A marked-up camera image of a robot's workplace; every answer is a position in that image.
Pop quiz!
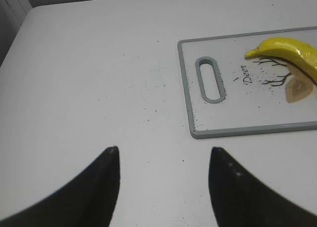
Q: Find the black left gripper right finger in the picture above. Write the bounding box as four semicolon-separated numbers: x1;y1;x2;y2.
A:
209;147;317;227

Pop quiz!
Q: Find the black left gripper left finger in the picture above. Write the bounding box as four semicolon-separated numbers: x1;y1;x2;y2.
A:
0;146;120;227

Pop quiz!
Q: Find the yellow plastic banana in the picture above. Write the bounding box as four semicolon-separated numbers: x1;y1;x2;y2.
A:
245;37;317;80

